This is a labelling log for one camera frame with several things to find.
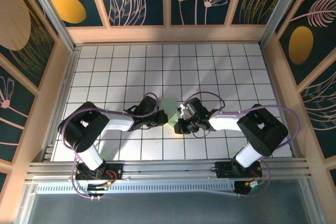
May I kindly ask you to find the aluminium corner post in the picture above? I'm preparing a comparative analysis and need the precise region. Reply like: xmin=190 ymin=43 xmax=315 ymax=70
xmin=259 ymin=0 xmax=307 ymax=48
xmin=22 ymin=0 xmax=78 ymax=51

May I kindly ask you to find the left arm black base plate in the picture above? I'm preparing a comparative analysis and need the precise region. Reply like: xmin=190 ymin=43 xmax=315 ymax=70
xmin=75 ymin=163 xmax=124 ymax=182

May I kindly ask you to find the aluminium side rail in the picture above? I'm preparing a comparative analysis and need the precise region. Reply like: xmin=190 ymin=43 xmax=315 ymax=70
xmin=261 ymin=45 xmax=300 ymax=157
xmin=41 ymin=47 xmax=81 ymax=162

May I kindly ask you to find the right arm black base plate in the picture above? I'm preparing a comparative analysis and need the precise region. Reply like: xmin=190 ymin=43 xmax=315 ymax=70
xmin=214 ymin=161 xmax=263 ymax=179

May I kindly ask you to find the long aluminium base rail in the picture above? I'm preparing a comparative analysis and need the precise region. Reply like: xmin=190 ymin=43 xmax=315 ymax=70
xmin=25 ymin=157 xmax=313 ymax=183

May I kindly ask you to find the white slotted cable duct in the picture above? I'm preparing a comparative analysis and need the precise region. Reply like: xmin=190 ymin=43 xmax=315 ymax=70
xmin=35 ymin=182 xmax=237 ymax=195

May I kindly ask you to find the light green cloth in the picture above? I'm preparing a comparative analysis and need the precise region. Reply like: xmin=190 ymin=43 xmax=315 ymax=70
xmin=160 ymin=97 xmax=182 ymax=130

